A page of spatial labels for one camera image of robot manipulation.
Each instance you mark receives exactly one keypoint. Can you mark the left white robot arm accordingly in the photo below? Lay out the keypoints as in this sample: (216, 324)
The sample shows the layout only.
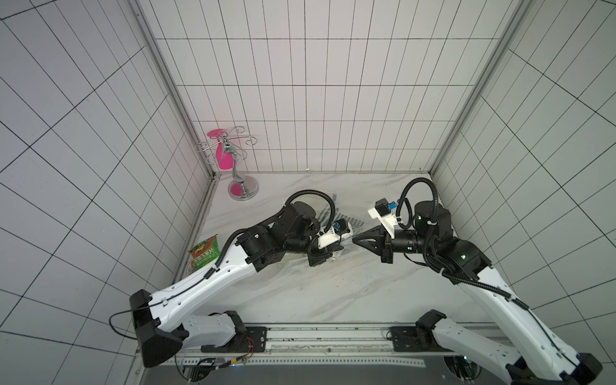
(166, 321)

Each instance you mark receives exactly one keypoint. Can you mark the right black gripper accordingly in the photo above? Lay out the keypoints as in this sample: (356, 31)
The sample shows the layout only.
(385, 245)

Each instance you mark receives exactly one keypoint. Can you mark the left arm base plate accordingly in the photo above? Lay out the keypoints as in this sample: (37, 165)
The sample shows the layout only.
(251, 339)

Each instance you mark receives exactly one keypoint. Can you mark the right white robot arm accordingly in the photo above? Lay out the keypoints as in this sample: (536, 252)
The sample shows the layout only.
(537, 355)

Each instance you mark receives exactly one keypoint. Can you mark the colourful snack packet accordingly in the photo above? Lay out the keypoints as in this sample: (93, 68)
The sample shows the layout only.
(203, 254)

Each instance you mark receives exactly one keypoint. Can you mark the green striped Doraemon towel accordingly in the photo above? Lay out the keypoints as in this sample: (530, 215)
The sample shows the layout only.
(356, 224)

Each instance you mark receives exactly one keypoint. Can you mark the aluminium mounting rail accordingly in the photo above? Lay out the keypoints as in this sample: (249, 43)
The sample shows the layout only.
(330, 340)

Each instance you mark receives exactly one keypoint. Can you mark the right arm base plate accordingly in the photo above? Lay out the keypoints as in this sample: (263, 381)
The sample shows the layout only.
(413, 340)

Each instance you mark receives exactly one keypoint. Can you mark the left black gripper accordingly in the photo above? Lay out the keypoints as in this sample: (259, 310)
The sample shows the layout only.
(322, 254)

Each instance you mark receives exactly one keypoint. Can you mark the chrome cup holder stand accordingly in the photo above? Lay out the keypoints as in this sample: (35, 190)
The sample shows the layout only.
(242, 187)

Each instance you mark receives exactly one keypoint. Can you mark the clear plastic vacuum bag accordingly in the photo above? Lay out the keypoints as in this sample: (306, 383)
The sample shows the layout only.
(306, 233)

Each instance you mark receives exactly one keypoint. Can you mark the pink plastic cup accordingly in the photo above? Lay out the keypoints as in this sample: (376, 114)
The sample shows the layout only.
(223, 156)

